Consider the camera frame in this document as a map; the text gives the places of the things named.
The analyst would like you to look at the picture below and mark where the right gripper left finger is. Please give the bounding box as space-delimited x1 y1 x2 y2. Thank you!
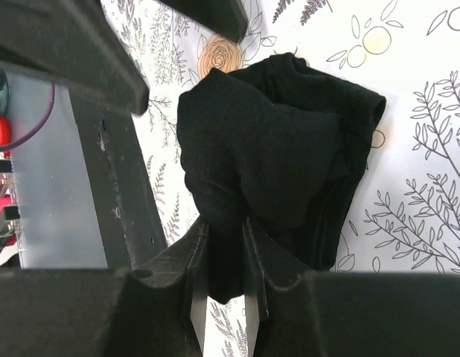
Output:
130 218 209 356

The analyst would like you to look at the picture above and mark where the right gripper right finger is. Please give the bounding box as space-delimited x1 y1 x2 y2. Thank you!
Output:
243 217 316 356

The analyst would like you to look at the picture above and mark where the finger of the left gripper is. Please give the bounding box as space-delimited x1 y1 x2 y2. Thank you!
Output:
162 0 249 42
0 1 150 115

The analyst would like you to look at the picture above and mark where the black boxer underwear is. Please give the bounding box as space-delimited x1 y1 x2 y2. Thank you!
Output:
176 53 386 304

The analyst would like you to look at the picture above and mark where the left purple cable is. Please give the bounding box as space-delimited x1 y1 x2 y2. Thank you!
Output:
0 82 56 154

